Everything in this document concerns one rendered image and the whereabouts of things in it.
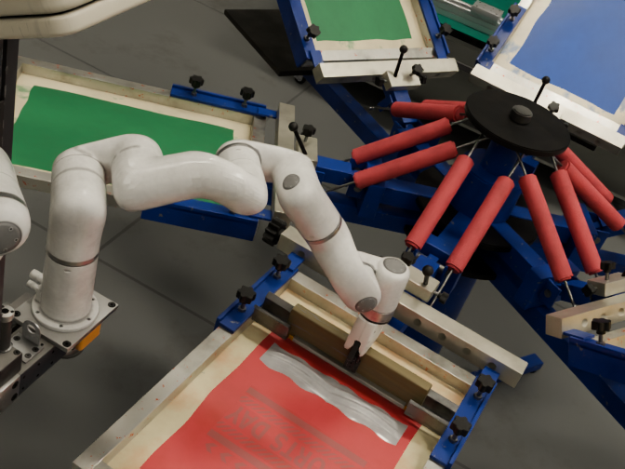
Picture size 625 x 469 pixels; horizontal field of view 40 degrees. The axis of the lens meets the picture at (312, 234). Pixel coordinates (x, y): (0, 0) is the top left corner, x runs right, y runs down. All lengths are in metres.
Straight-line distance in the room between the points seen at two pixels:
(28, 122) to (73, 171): 1.02
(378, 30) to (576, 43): 0.75
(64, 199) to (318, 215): 0.45
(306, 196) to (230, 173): 0.16
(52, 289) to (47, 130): 0.95
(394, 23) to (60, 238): 1.86
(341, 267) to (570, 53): 1.86
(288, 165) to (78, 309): 0.48
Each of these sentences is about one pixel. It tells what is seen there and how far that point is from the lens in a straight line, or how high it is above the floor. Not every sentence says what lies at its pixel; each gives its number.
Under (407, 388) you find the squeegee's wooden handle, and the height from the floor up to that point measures 1.04.
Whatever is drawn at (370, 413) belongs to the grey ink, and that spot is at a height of 0.96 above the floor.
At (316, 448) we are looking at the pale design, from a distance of 1.86.
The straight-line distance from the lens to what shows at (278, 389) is 1.94.
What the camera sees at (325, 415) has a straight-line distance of 1.92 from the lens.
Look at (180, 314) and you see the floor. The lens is 3.40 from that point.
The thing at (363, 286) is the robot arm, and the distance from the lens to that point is 1.69.
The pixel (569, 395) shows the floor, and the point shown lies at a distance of 3.80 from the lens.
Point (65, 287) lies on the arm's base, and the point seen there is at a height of 1.24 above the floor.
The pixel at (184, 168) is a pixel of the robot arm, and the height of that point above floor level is 1.51.
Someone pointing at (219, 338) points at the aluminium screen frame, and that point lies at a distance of 1.95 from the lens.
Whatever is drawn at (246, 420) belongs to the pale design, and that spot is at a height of 0.96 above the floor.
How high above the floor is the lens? 2.37
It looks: 37 degrees down
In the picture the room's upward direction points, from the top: 19 degrees clockwise
